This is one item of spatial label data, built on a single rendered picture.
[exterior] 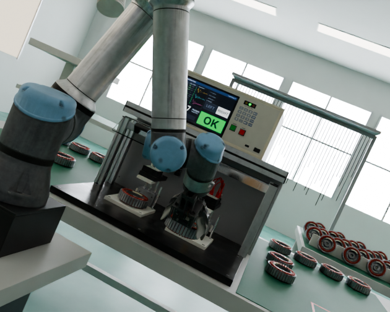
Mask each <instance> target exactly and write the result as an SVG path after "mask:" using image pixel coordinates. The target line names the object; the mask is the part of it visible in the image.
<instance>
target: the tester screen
mask: <svg viewBox="0 0 390 312"><path fill-rule="evenodd" d="M236 100H237V98H236V97H233V96H231V95H229V94H227V93H224V92H221V91H219V90H217V89H214V88H212V87H209V86H208V85H205V84H202V83H200V82H198V81H195V80H193V79H190V78H188V86H187V105H189V106H192V108H191V111H190V112H188V111H186V113H188V114H190V115H193V116H195V117H196V118H195V120H194V121H193V120H191V119H189V118H186V120H187V121H190V122H192V123H194V124H196V125H198V126H201V127H203V128H205V129H208V130H210V131H212V132H214V133H216V134H219V135H221V134H220V133H218V132H215V131H213V130H211V129H209V128H207V127H204V126H202V125H200V124H197V123H196V122H197V119H198V117H199V115H200V113H201V111H203V112H205V113H207V114H210V115H212V116H215V117H216V118H219V119H221V120H224V121H226V122H227V120H228V118H224V117H223V116H220V115H218V114H215V113H213V112H211V111H209V110H206V109H204V108H203V107H204V105H205V102H206V101H207V102H210V103H212V104H214V105H217V106H219V107H221V108H224V109H226V110H228V111H230V113H231V111H232V109H233V107H234V104H235V102H236ZM229 116H230V114H229ZM229 116H228V117H229ZM225 124H226V123H225ZM224 127H225V126H224ZM224 127H223V128H224ZM222 131H223V130H222ZM221 133H222V132H221Z"/></svg>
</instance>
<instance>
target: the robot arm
mask: <svg viewBox="0 0 390 312"><path fill-rule="evenodd" d="M193 6H194V0H132V1H131V3H130V5H128V7H127V8H126V9H125V10H124V11H123V13H122V14H121V15H120V16H119V17H118V18H117V19H116V21H115V22H114V23H113V25H112V26H111V27H110V28H109V29H108V30H107V31H106V33H105V34H104V35H103V36H102V37H101V39H100V40H99V41H98V42H97V44H96V45H95V46H94V47H93V48H92V49H91V50H90V52H89V53H88V54H87V55H86V57H85V58H84V59H83V60H82V61H81V62H80V64H79V65H78V66H77V67H76V68H75V69H74V70H73V72H72V73H71V74H70V76H69V77H68V78H67V79H63V80H56V82H55V83H54V84H53V85H52V86H51V87H48V86H45V85H40V84H37V83H33V82H27V83H24V84H22V85H21V86H20V88H19V91H18V92H17V93H16V94H15V96H14V102H13V104H12V107H11V110H10V112H9V114H8V117H7V119H6V122H5V124H4V127H3V129H2V132H1V135H0V202H3V203H6V204H10V205H13V206H18V207H26V208H41V207H44V206H45V205H46V203H47V200H48V198H49V196H50V180H51V168H52V166H53V164H54V161H55V158H56V156H57V154H58V151H59V148H60V146H61V144H67V143H69V142H72V141H73V140H75V139H76V138H78V137H79V136H80V134H81V133H82V131H83V130H84V127H85V124H86V123H87V122H88V121H89V119H90V118H91V117H92V116H93V115H94V114H95V112H96V107H95V103H96V101H97V100H98V99H99V98H100V97H101V95H102V94H103V93H104V92H105V90H106V89H107V88H108V87H109V86H110V85H111V84H112V82H113V81H114V80H115V79H116V78H117V77H118V76H119V74H120V73H121V72H122V71H123V69H124V68H125V67H126V66H127V65H128V64H129V62H130V61H131V60H132V59H133V57H135V55H136V54H137V53H138V52H139V50H140V49H141V48H142V47H143V46H144V45H145V44H146V42H147V41H148V40H149V39H150V37H151V36H153V46H152V119H151V130H149V131H148V132H147V135H146V138H145V142H144V148H143V151H142V156H143V158H144V159H147V160H150V161H151V162H152V164H153V165H154V167H156V168H157V169H158V170H160V171H163V172H167V173H169V172H173V171H177V170H178V169H180V168H181V167H182V168H186V172H185V175H184V178H183V190H184V191H182V192H180V193H179V194H176V195H174V196H173V197H172V198H171V199H170V202H169V203H168V205H167V206H166V208H165V210H164V211H163V214H162V217H161V219H160V220H162V219H165V218H167V217H168V218H170V216H171V215H172V214H173V215H172V218H171V219H172V220H174V221H175V222H178V223H180V224H182V225H183V226H185V227H187V228H189V229H191V228H192V226H193V225H194V223H195V222H196V225H197V230H196V239H197V240H198V239H199V238H200V239H201V240H203V239H204V237H205V235H206V232H207V227H208V224H209V211H208V210H207V206H206V203H205V202H204V200H205V199H203V198H202V197H204V196H206V195H207V193H208V192H209V191H211V190H212V188H213V186H214V184H215V183H214V182H213V180H214V177H215V174H216V172H217V169H218V167H219V164H220V162H221V161H222V156H223V152H224V149H225V144H224V141H223V140H222V139H221V138H220V137H219V136H218V135H216V134H214V133H211V132H207V133H204V132H203V133H200V134H199V135H198V136H197V138H195V139H190V138H186V108H187V86H188V43H189V10H190V9H191V8H192V7H193Z"/></svg>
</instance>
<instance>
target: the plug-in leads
mask: <svg viewBox="0 0 390 312"><path fill-rule="evenodd" d="M220 178H221V177H220ZM220 178H216V179H214V180H216V181H215V183H216V182H217V180H218V179H219V180H220V181H219V182H218V183H221V185H220V187H219V190H218V191H217V194H216V195H215V196H216V197H217V198H219V199H220V200H219V202H220V201H221V200H222V198H221V195H223V194H222V191H223V188H224V186H225V183H223V182H224V180H222V178H221V179H220ZM214 180H213V181H214ZM218 183H217V184H218ZM217 184H216V185H217ZM216 185H214V186H213V188H212V190H211V191H210V193H209V194H211V195H213V194H214V189H215V186H216ZM220 188H221V189H220ZM219 191H220V193H219Z"/></svg>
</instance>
